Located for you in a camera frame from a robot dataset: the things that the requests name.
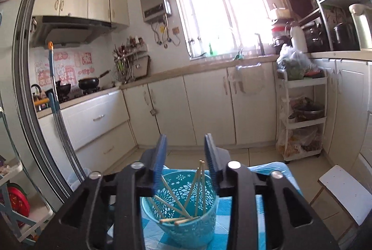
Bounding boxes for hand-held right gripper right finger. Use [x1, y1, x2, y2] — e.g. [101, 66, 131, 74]
[205, 134, 339, 250]

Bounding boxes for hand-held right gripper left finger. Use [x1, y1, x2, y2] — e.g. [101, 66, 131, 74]
[36, 134, 168, 250]

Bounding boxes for blue perforated plastic basket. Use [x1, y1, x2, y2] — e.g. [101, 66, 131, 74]
[141, 170, 219, 249]

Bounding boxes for blue white checkered tablecloth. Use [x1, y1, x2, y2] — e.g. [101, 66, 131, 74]
[107, 162, 294, 250]

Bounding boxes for bin with blue bag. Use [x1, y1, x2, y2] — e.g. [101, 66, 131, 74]
[67, 168, 88, 192]

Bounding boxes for plastic bag of food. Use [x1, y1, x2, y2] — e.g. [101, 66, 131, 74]
[276, 125, 320, 156]

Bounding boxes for beige kitchen countertop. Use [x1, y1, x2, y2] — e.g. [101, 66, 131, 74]
[36, 53, 372, 120]

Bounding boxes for white cloth on bar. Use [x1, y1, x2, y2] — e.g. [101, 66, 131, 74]
[236, 62, 266, 96]

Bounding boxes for dark cooking pot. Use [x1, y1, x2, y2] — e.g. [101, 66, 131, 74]
[291, 103, 325, 123]

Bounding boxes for white storage trolley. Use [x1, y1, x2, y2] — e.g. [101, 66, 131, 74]
[276, 68, 328, 164]

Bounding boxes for black stove pot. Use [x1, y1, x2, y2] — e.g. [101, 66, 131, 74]
[54, 81, 72, 97]

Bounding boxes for plastic bag of greens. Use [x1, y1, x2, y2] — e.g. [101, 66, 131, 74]
[276, 44, 324, 81]

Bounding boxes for metal sink faucet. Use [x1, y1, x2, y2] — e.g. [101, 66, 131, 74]
[254, 33, 266, 56]

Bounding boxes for white stool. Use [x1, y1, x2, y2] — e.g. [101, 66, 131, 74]
[309, 164, 372, 236]

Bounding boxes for blue mop pole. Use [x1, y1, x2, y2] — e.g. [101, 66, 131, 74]
[47, 41, 74, 184]

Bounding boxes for metal kettle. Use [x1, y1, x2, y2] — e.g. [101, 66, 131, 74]
[30, 84, 43, 104]

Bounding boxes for red round basin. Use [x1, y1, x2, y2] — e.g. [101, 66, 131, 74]
[0, 183, 31, 228]

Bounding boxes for glass shelf side rack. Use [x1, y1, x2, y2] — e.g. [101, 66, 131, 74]
[0, 105, 56, 245]

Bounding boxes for white thermos jug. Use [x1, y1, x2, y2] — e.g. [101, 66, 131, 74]
[290, 26, 308, 53]

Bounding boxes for kitchen window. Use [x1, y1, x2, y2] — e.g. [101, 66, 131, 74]
[171, 0, 279, 60]

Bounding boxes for grey range hood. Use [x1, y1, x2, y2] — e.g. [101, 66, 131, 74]
[30, 15, 112, 49]

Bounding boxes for black microwave oven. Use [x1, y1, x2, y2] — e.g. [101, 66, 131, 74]
[302, 18, 332, 53]

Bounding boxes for grey water heater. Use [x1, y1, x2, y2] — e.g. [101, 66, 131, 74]
[139, 0, 172, 24]

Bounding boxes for black air fryer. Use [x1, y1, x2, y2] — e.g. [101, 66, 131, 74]
[333, 22, 361, 51]

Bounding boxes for white electric water boiler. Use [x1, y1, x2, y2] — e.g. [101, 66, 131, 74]
[349, 3, 372, 49]

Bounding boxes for black wok with handle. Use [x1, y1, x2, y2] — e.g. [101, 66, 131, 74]
[78, 70, 111, 91]

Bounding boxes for wall utensil rack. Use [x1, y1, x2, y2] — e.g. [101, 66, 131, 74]
[113, 35, 147, 85]

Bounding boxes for pink wall stickers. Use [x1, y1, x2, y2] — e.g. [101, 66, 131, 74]
[34, 51, 95, 88]

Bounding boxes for grey sliding door frame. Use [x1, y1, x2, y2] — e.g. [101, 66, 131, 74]
[12, 0, 73, 204]

